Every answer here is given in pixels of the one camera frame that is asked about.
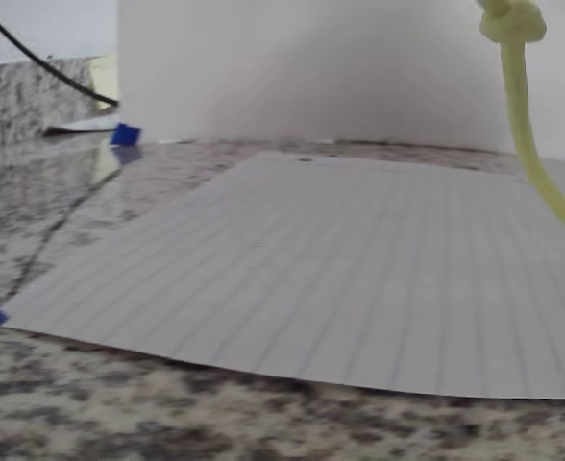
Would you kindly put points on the speckled granite backsplash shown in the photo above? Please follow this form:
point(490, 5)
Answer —
point(13, 96)

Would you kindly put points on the white foam board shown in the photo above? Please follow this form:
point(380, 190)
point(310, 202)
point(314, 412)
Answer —
point(311, 72)

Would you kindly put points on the flat white card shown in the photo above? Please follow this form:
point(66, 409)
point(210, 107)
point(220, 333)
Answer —
point(81, 127)

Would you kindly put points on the lined loose-leaf paper sheet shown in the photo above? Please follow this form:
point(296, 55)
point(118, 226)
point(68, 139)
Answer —
point(311, 264)

